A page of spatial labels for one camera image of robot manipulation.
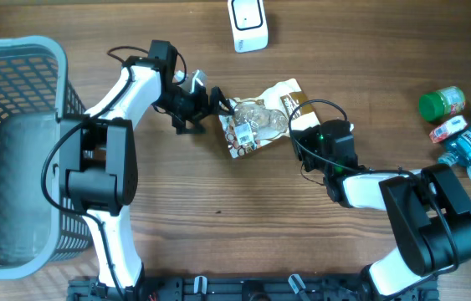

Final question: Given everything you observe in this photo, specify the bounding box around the red tissue pack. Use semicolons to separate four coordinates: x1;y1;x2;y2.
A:
429;115;468;143

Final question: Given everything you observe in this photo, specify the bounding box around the white barcode scanner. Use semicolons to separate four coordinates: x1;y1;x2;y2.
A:
227;0;269;54

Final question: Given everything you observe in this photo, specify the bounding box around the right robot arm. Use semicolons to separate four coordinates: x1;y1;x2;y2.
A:
289;120;471;300

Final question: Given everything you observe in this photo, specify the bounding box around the grey plastic basket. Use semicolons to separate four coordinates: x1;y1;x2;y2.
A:
0;36;92;280

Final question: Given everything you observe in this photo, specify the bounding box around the green lid jar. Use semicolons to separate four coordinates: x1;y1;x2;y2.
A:
418;86;466;122

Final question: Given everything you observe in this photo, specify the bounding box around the brown white snack bag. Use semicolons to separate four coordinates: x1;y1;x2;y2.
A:
219;79;320;159

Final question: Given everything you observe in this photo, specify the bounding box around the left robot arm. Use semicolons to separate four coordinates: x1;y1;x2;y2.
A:
41;40;234;300

